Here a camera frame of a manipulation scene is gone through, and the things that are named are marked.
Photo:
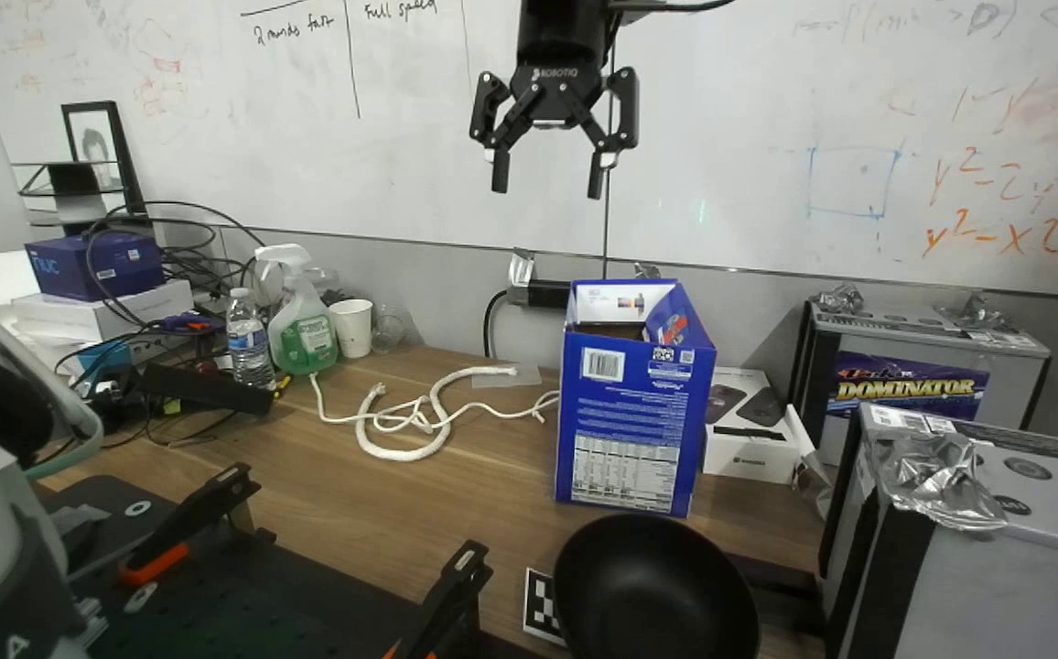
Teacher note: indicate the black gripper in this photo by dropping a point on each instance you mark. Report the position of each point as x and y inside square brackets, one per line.
[563, 61]

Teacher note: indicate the blue cardboard box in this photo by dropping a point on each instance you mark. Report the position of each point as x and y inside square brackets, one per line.
[630, 426]

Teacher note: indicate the flat white cardboard box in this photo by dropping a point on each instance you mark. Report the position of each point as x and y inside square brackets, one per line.
[751, 459]

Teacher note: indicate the dark blue box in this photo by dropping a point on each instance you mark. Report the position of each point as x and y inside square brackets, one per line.
[76, 270]

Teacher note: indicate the white box stack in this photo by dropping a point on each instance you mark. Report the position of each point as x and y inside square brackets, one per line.
[76, 321]

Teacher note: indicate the black power strip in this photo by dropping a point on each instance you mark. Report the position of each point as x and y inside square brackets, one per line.
[548, 293]

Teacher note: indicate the white paper cup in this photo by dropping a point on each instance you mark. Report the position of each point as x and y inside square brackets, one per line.
[353, 331]

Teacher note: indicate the green spray bottle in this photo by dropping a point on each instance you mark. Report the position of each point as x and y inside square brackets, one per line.
[303, 342]

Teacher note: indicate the small crumpled foil piece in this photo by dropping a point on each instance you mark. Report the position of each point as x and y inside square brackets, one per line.
[845, 300]
[974, 318]

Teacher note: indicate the clear plastic water bottle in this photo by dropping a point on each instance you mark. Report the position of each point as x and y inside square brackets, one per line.
[248, 348]

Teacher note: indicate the long black bar tool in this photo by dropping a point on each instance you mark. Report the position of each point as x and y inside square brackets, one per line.
[202, 390]

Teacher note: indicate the grey battery with Dominator label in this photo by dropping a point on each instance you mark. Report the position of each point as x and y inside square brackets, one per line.
[917, 390]

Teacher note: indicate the black round bowl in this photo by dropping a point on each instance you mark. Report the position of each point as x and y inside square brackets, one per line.
[657, 590]

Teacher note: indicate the plain black clamp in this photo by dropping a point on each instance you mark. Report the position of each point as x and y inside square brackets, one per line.
[457, 590]

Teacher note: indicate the black white fiducial tag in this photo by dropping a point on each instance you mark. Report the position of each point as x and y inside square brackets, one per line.
[545, 607]

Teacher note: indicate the black metal stand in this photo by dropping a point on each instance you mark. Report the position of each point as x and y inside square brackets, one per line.
[76, 183]

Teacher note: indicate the large crumpled foil sheet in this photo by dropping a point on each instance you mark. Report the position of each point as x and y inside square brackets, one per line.
[934, 481]

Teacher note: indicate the large plain grey battery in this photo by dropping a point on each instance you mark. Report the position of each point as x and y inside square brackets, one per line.
[1016, 574]

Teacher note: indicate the white wall whiteboard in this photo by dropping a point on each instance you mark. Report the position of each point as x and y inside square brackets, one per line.
[797, 97]

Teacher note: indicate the black picture frame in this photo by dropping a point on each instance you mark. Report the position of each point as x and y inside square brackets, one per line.
[92, 139]

